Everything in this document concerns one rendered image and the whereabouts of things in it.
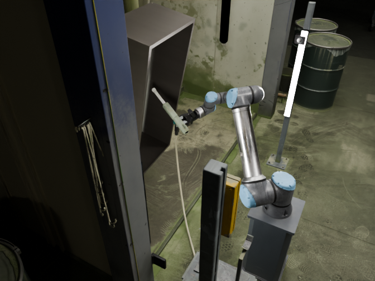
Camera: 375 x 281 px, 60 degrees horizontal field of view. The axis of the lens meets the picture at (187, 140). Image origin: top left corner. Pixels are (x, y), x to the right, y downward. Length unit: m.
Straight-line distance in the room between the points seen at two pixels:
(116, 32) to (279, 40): 2.89
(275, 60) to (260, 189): 2.27
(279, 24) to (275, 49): 0.27
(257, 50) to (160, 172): 1.82
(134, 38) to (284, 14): 2.22
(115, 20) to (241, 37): 2.96
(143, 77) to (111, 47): 0.82
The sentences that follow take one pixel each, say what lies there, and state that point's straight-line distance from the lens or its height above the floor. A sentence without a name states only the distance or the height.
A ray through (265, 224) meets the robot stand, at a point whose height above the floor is 0.62.
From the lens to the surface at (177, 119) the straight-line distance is 2.50.
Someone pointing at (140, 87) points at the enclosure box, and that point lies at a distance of 2.03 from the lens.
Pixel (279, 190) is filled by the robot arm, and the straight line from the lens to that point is 2.06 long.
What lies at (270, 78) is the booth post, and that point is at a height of 0.56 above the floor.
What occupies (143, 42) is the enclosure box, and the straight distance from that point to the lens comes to 1.92.
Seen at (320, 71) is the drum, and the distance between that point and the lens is 4.45.
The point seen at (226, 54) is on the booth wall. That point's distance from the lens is 4.19.
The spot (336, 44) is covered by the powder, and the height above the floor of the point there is 0.86.
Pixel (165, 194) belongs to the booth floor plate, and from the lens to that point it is 3.12.
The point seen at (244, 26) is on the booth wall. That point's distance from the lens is 4.00.
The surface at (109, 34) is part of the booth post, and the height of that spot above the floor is 1.92.
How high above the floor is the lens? 2.28
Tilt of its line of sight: 37 degrees down
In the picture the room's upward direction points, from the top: straight up
